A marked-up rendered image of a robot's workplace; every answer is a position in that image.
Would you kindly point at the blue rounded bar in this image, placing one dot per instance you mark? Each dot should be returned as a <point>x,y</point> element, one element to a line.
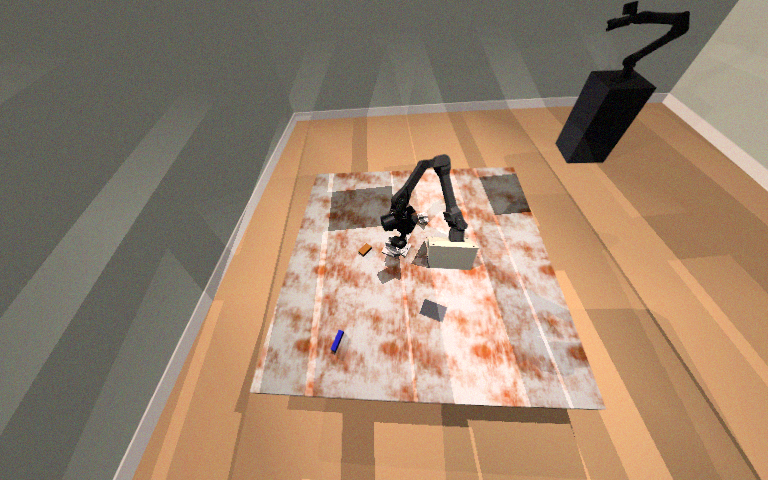
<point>337,340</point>

